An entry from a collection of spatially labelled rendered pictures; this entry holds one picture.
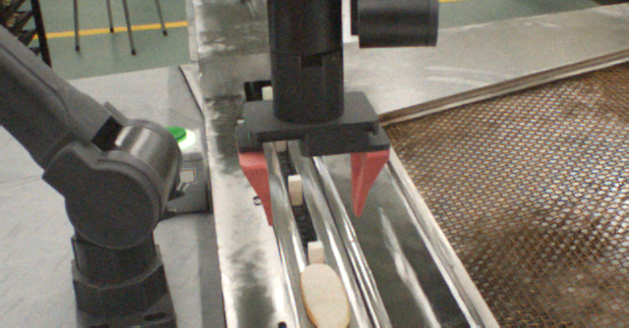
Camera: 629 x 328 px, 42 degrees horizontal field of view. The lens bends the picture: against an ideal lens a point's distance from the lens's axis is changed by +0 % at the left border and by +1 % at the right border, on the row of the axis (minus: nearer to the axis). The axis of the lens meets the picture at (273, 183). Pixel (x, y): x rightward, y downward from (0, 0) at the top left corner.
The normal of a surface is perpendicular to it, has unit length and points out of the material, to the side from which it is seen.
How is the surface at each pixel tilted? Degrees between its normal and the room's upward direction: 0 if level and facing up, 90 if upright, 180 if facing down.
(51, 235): 0
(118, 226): 90
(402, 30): 109
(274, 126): 0
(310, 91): 90
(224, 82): 90
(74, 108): 47
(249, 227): 0
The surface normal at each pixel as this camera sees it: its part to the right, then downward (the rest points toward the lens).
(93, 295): -0.34, 0.45
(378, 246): -0.06, -0.89
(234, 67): 0.11, 0.44
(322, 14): 0.46, 0.38
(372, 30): -0.10, 0.65
